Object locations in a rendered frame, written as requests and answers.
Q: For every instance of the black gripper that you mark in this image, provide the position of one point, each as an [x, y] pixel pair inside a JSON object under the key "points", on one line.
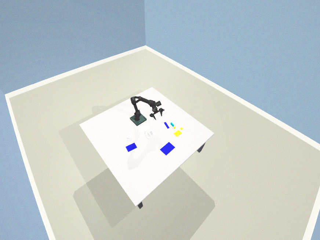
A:
{"points": [[160, 110]]}

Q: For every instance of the yellow flat plate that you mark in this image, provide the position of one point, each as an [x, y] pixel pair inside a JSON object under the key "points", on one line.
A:
{"points": [[177, 133]]}

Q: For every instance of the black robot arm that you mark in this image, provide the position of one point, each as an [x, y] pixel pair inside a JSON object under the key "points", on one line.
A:
{"points": [[151, 103]]}

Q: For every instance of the blue flat plate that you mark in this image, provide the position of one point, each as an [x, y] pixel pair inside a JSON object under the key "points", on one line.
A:
{"points": [[167, 148], [131, 147]]}

